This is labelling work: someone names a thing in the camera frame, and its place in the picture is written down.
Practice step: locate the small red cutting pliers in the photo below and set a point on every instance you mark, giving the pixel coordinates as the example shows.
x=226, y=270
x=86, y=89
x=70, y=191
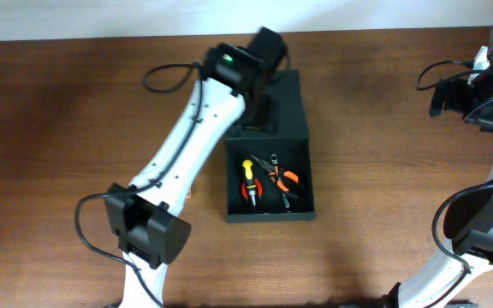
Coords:
x=246, y=190

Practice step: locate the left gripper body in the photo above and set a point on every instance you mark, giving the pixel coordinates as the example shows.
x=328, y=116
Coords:
x=263, y=117

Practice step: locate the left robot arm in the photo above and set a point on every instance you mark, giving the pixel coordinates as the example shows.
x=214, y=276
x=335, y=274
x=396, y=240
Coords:
x=144, y=216

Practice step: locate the yellow black stubby screwdriver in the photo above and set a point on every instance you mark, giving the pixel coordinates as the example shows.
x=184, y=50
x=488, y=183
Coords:
x=248, y=178

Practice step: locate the silver ratchet wrench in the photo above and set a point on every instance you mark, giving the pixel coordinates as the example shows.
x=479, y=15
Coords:
x=278, y=181

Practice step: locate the orange socket bit rail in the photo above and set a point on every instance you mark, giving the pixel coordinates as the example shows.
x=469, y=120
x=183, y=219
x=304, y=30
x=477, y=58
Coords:
x=189, y=192

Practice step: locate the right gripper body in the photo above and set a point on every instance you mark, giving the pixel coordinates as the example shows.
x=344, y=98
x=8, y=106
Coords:
x=478, y=101

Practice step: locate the black open storage box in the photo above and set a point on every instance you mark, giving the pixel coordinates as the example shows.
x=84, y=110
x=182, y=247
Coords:
x=290, y=142

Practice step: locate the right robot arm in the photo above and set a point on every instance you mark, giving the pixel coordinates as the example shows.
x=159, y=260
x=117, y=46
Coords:
x=462, y=227

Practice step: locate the orange black long-nose pliers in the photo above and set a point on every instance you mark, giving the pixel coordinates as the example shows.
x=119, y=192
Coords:
x=293, y=186

